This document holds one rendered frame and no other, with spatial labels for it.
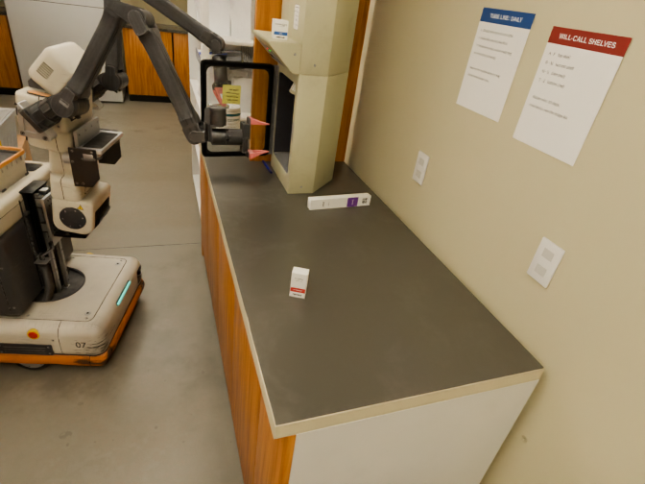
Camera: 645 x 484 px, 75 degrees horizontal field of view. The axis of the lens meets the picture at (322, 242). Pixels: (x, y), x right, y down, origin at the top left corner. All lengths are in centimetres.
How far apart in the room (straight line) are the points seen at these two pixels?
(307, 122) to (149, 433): 144
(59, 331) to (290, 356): 138
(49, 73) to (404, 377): 156
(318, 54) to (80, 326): 153
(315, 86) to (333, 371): 105
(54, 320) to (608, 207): 209
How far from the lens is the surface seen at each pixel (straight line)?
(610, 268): 111
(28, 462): 213
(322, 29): 162
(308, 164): 173
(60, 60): 184
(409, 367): 106
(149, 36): 156
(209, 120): 153
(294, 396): 95
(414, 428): 112
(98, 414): 218
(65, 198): 202
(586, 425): 125
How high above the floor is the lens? 168
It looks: 31 degrees down
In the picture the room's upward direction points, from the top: 9 degrees clockwise
